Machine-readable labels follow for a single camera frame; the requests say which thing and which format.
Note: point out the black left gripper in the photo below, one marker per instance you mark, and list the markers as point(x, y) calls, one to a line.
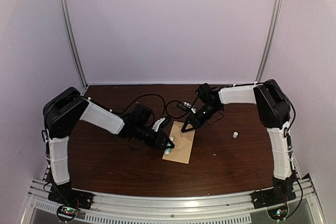
point(158, 141)

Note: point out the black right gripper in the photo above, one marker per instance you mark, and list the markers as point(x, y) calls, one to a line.
point(193, 120)

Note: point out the green white glue stick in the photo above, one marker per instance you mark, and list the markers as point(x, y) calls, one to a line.
point(169, 146)

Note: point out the tan paper envelope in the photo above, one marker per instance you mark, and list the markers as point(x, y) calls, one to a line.
point(183, 144)

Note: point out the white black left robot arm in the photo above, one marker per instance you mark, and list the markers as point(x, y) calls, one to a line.
point(70, 111)

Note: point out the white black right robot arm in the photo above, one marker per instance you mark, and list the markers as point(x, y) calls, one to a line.
point(275, 111)

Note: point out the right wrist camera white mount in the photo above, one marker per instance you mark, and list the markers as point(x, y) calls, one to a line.
point(186, 107)

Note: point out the aluminium front frame rail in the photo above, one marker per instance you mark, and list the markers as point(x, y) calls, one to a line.
point(110, 208)

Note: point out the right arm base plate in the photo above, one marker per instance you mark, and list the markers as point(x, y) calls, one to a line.
point(274, 200)

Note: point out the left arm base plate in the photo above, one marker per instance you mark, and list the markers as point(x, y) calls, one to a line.
point(70, 205)

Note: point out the right aluminium corner post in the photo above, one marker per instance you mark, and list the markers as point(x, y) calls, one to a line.
point(269, 39)

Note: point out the aluminium corner post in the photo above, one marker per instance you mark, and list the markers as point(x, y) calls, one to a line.
point(72, 43)
point(269, 39)

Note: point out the left aluminium corner post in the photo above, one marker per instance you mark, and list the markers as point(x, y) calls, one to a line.
point(72, 43)

